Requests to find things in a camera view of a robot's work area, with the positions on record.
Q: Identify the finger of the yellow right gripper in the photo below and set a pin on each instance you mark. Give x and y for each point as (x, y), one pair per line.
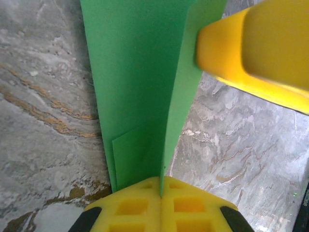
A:
(265, 48)

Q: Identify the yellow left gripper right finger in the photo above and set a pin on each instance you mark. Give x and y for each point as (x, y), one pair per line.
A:
(195, 212)

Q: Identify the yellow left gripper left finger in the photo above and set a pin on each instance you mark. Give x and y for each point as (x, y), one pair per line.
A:
(125, 212)

